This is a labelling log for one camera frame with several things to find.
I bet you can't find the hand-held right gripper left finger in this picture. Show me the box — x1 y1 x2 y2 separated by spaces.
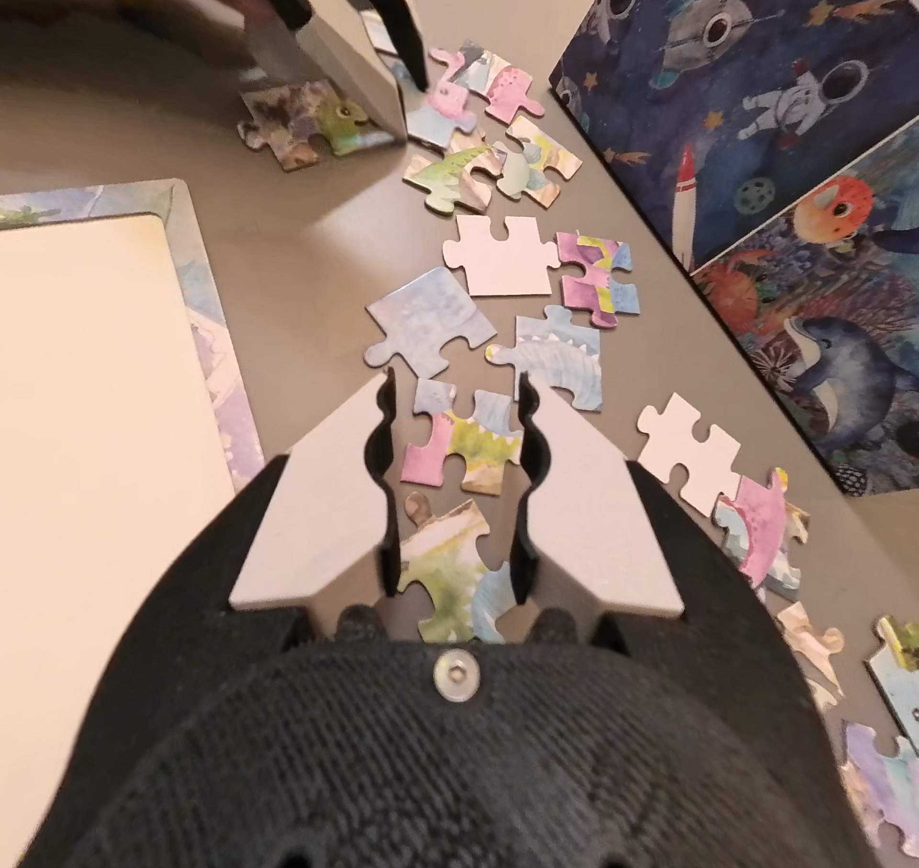
228 369 402 612

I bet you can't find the illustrated puzzle box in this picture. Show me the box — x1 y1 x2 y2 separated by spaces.
549 0 919 497

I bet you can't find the puzzle tray with painted border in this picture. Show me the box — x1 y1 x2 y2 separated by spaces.
0 179 267 868

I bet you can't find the pink yellow joined jigsaw piece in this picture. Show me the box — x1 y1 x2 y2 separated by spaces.
556 230 641 329

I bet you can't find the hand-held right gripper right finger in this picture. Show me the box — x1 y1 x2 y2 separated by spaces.
510 372 685 618

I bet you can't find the pile of jigsaw pieces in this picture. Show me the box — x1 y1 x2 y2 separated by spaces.
237 38 919 855

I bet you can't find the light blue jigsaw piece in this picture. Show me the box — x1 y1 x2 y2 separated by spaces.
365 267 498 381

